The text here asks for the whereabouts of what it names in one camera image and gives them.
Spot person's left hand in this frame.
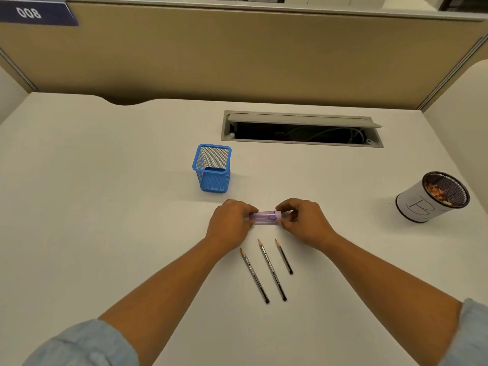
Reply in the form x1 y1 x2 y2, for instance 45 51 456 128
205 199 259 253

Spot person's right hand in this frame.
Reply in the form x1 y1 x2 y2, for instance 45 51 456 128
275 198 340 253

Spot purple pencil sharpener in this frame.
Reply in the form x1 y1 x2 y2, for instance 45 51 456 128
249 211 296 227

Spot person's right forearm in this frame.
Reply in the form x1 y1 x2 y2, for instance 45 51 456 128
326 233 488 366

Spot person's left forearm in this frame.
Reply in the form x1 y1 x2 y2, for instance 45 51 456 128
23 237 230 366

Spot short black pencil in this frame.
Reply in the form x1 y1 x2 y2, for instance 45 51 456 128
275 239 294 275

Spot long black pencil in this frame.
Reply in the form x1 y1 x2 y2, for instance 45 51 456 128
240 248 270 304
258 239 287 302

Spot blue mesh pen holder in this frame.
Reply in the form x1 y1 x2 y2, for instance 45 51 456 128
192 144 232 193

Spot black mesh cup with paper wrap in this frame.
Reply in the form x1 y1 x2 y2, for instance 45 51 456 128
395 171 470 224

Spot pencil shavings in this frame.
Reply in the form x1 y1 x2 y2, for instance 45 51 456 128
426 180 458 205

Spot beige desk partition panel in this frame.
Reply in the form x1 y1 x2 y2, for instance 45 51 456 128
0 0 488 111

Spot blue label plate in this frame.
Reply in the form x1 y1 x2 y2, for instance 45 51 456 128
0 1 79 27

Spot grey desk cable hatch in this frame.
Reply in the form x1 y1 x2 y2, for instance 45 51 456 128
221 110 384 148

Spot cables in hatch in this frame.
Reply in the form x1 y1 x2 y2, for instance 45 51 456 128
267 126 367 143

